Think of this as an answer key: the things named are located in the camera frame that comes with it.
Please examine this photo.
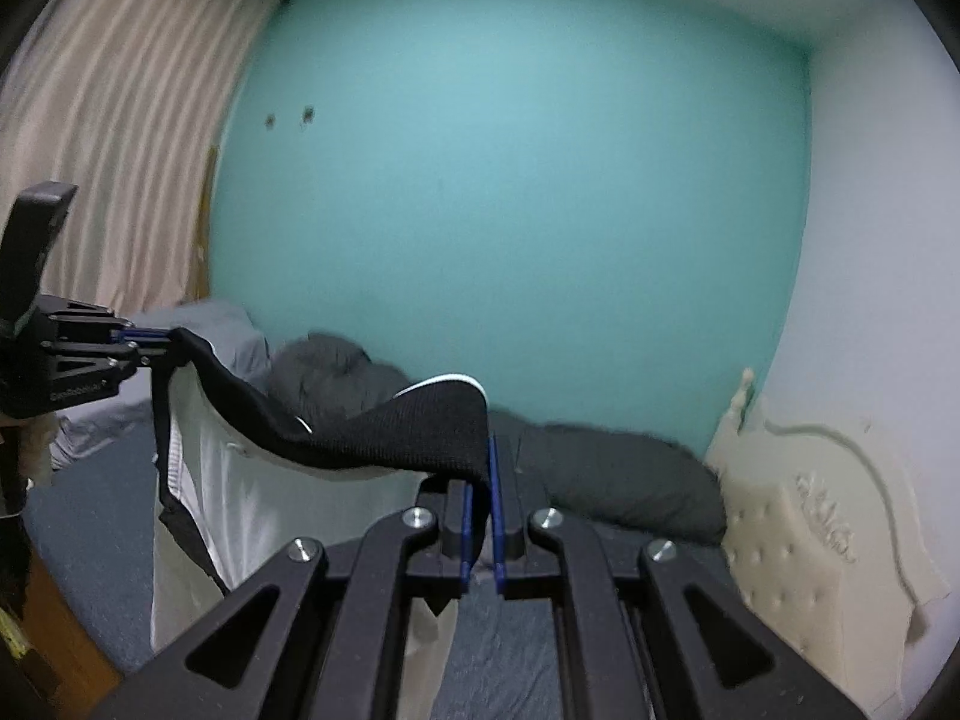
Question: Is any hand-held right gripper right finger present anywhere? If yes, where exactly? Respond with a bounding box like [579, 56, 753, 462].
[487, 435, 867, 720]

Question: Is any cream tufted headboard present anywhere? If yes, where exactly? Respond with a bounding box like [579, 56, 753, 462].
[705, 367, 950, 717]

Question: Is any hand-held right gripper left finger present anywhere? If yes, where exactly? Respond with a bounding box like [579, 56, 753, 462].
[90, 480, 475, 720]

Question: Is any blue patterned bed sheet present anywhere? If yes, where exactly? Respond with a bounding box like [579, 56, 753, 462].
[26, 420, 732, 720]

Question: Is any dark grey duvet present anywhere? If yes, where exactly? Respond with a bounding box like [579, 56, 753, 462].
[266, 331, 728, 545]

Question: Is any white polo shirt black trim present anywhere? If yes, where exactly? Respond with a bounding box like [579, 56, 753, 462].
[150, 326, 492, 720]

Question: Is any wooden board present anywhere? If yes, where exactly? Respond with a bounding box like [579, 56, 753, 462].
[191, 146, 220, 301]

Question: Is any pink curtain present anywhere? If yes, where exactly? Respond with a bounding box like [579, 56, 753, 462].
[0, 0, 282, 316]

